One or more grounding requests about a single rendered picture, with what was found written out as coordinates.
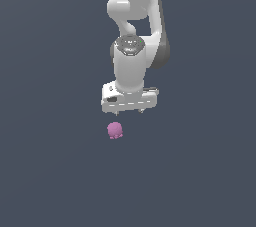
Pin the small pink lumpy object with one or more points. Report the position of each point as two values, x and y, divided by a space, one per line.
115 130

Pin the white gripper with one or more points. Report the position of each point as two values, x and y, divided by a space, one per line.
128 101

